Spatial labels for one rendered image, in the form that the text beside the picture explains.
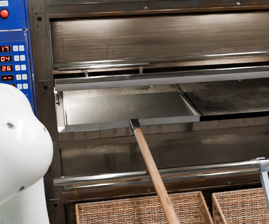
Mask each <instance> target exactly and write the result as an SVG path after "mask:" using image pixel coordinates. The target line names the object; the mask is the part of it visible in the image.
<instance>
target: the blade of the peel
mask: <svg viewBox="0 0 269 224"><path fill-rule="evenodd" d="M63 103H64V121H65V131H66V132H68V131H80V130H92V129H104V128H120V127H130V119H138V120H139V123H140V125H141V126H144V125H156V124H173V123H184V122H196V121H200V115H199V114H198V113H197V112H196V110H195V109H194V108H193V107H192V106H191V105H190V104H189V103H188V102H187V100H186V99H185V98H184V97H183V96H182V95H181V94H180V93H179V91H176V92H156V93H143V94H130V95H116V96H97V97H83V98H70V99H63Z"/></svg>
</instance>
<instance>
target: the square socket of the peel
mask: <svg viewBox="0 0 269 224"><path fill-rule="evenodd" d="M130 128H131V130H132V133H133V135H134V130H135V129H136V128H139V129H141V125H140V123H139V120H138V119H130Z"/></svg>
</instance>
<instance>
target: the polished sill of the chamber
mask: <svg viewBox="0 0 269 224"><path fill-rule="evenodd" d="M267 124H269V111H262V112H246V113H234V114H222V115H210V116H200V121H196V122H184V123H173V124H156V125H144V126H141V130H142V134H143V135H146V134H157V133H168V132H184V131H196V130H206V129H218V128H233V127H245V126H256V125H267ZM57 131H58V141H69V140H85V139H96V138H108V137H119V136H133V133H132V130H131V128H130V127H120V128H104V129H92V130H80V131H68V132H66V131H65V127H58V128H57Z"/></svg>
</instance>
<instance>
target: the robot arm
mask: <svg viewBox="0 0 269 224"><path fill-rule="evenodd" d="M52 157H53V144H52V139H51V137H50V134H49V132H48V131H47V129H46V128H45V126H44V125H43V124H42V123H41V122H40V121H39V120H38V119H37V118H36V117H35V115H34V114H33V111H32V108H31V105H30V103H29V100H28V99H27V97H26V96H25V95H24V94H23V93H22V92H21V91H20V90H19V89H17V88H15V87H13V86H11V85H9V84H1V83H0V214H1V217H2V219H3V222H4V224H50V223H49V219H48V212H47V207H46V201H45V193H44V182H43V176H44V175H45V174H46V172H47V171H48V169H49V166H50V164H51V162H52Z"/></svg>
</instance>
